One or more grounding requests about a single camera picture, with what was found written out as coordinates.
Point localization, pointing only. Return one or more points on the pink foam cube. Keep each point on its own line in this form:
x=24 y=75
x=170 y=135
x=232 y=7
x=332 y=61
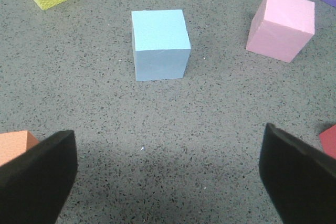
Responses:
x=281 y=28

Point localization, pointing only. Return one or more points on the red textured foam cube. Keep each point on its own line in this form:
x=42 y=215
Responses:
x=328 y=141

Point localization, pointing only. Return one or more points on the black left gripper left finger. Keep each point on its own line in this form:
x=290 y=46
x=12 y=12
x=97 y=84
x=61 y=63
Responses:
x=36 y=184

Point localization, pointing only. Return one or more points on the light blue foam cube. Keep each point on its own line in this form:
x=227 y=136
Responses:
x=160 y=42

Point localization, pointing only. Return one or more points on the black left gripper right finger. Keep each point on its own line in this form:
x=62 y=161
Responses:
x=299 y=179

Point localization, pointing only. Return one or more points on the orange foam cube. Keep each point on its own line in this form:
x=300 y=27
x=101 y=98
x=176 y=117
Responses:
x=14 y=144

